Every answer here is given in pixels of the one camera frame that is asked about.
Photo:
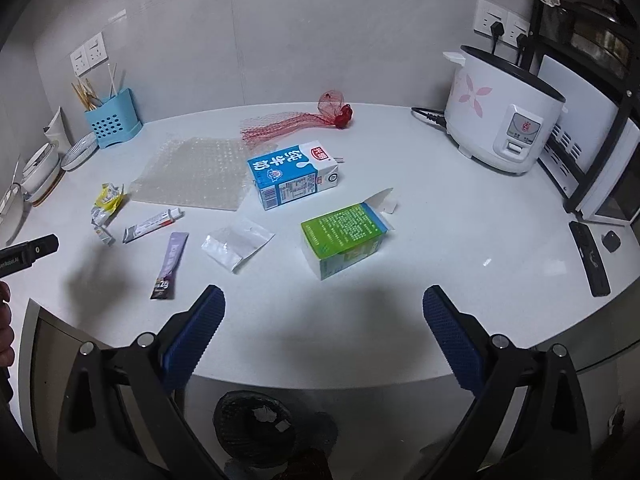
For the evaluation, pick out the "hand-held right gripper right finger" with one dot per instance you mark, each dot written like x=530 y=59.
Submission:
x=450 y=335

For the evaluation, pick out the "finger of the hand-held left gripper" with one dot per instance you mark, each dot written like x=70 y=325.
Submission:
x=30 y=252

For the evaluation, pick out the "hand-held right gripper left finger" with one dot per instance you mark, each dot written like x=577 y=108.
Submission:
x=200 y=330

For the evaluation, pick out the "yellow wrapper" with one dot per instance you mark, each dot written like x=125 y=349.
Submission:
x=107 y=202

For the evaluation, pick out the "dark green mesh trash basket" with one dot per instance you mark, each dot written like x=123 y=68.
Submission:
x=240 y=430

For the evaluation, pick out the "green and white cardboard box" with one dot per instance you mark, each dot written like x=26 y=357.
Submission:
x=345 y=230

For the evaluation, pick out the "clear bubble wrap sheet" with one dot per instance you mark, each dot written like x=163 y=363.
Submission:
x=190 y=175

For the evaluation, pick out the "blue and white milk carton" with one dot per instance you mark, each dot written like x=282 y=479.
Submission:
x=290 y=175

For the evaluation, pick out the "red mesh bag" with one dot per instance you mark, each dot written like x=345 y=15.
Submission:
x=342 y=116

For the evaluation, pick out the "person's left hand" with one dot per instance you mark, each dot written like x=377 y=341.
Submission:
x=5 y=325

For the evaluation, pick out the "glass bowl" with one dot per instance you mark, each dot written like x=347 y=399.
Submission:
x=12 y=210

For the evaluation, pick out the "purple sachet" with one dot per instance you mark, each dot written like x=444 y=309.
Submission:
x=170 y=265

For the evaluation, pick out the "white ceramic bowl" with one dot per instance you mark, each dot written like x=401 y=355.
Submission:
x=40 y=167

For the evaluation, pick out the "white plastic pouch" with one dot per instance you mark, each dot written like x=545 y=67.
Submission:
x=235 y=245

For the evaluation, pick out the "white ribbed bowl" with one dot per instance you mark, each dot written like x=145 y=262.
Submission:
x=79 y=152

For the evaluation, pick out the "white ointment tube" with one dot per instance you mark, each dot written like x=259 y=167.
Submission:
x=150 y=225

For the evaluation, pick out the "blue utensil holder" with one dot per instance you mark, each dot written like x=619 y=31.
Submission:
x=112 y=122

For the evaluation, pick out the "black remote control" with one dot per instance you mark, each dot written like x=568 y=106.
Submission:
x=590 y=260

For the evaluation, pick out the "bunch of wooden chopsticks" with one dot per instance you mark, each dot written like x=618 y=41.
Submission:
x=82 y=95

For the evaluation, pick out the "small black device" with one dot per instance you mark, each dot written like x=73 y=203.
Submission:
x=611 y=241

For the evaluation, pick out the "black metal rack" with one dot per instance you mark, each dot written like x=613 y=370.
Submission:
x=595 y=170

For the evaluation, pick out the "white flowered rice cooker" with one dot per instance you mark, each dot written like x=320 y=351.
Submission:
x=490 y=110

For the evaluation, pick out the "white countertop oven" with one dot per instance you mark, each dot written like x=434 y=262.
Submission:
x=580 y=100

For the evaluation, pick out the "black power plug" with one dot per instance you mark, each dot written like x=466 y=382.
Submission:
x=522 y=42
x=495 y=30

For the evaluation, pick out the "steel pot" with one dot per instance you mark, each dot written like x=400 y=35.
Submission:
x=600 y=45

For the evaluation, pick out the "white wall outlet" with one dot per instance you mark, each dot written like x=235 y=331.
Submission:
x=512 y=27
x=96 y=47
x=484 y=12
x=79 y=61

